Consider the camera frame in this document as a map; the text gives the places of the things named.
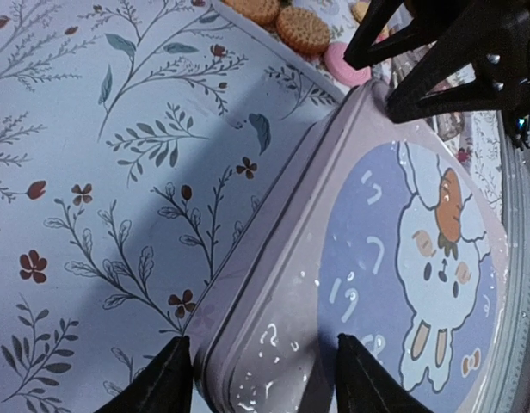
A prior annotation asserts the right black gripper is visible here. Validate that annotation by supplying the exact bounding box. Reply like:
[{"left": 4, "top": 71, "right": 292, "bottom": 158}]
[{"left": 342, "top": 0, "right": 530, "bottom": 151}]

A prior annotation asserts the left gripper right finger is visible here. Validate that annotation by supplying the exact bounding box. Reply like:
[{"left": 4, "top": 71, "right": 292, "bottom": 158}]
[{"left": 336, "top": 334, "right": 431, "bottom": 413}]

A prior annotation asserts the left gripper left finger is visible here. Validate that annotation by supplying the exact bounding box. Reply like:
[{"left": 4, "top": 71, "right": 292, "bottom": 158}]
[{"left": 96, "top": 336, "right": 193, "bottom": 413}]

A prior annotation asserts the metal divided cookie tin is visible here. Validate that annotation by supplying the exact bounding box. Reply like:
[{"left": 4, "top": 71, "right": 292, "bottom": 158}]
[{"left": 182, "top": 107, "right": 348, "bottom": 388}]

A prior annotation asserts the metal tin lid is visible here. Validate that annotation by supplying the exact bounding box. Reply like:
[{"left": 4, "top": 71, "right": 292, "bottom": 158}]
[{"left": 198, "top": 81, "right": 508, "bottom": 412}]

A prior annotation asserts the floral tablecloth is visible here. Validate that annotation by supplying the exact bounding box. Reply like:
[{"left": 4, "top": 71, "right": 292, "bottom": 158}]
[{"left": 0, "top": 1, "right": 334, "bottom": 412}]

